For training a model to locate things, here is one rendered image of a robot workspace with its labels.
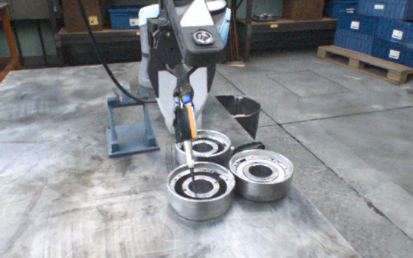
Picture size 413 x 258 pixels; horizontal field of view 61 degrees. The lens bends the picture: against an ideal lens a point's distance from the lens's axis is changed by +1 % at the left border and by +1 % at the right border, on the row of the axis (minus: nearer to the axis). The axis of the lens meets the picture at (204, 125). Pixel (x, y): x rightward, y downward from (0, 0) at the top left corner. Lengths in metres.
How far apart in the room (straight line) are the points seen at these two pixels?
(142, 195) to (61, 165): 0.19
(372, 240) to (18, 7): 3.87
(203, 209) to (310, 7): 4.36
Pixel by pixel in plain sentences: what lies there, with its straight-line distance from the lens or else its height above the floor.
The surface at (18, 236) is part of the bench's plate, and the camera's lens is 0.56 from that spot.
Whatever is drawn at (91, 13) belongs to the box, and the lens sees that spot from 4.01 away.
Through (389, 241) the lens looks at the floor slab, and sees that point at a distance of 1.84.
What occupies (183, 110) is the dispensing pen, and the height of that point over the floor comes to 0.95.
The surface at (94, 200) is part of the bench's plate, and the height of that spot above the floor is 0.80.
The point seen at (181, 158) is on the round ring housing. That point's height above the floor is 0.83.
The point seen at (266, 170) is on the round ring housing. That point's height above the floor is 0.82.
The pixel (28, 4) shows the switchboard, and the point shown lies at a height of 0.72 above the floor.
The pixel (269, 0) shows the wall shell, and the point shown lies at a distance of 5.04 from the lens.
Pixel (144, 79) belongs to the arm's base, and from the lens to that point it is 1.06.
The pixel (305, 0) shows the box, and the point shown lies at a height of 0.70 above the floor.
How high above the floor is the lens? 1.14
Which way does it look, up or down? 26 degrees down
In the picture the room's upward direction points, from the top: straight up
